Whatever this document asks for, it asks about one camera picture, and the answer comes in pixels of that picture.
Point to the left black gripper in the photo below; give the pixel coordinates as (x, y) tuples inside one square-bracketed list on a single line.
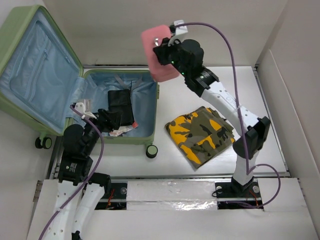
[(110, 120)]

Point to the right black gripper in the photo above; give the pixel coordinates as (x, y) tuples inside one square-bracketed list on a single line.
[(162, 50)]

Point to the red white packet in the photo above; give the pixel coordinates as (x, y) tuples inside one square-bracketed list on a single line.
[(123, 129)]

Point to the black leather pouch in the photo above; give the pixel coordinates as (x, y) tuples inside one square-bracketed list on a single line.
[(120, 101)]

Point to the pink vanity case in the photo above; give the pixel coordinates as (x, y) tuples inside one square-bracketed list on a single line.
[(158, 72)]

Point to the green hard-shell suitcase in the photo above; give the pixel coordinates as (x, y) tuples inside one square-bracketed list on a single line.
[(41, 76)]

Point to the camouflage garment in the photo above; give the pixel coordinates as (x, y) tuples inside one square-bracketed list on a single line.
[(200, 135)]

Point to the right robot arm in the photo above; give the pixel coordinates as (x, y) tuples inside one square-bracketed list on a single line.
[(187, 58)]

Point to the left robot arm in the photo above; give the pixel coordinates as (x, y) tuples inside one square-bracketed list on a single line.
[(79, 186)]

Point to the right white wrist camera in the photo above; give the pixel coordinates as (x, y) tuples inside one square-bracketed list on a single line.
[(178, 33)]

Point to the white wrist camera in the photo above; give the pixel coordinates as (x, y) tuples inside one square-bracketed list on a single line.
[(83, 109), (178, 33)]

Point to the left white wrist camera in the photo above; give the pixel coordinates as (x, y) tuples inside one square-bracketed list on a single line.
[(83, 109)]

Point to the metal mounting rail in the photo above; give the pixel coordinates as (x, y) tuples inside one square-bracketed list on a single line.
[(180, 195)]

